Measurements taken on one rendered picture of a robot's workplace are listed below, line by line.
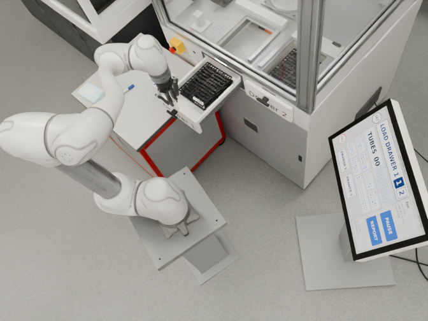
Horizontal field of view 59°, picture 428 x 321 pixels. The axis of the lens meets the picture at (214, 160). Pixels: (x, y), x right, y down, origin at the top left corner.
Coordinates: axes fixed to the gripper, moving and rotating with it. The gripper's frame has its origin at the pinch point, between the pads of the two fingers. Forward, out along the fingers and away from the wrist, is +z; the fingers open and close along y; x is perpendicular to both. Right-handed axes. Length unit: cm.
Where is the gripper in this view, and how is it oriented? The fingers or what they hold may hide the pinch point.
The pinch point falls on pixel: (174, 104)
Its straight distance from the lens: 181.5
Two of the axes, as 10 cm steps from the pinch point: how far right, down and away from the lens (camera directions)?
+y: 6.7, -7.1, 2.2
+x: -7.2, -5.5, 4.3
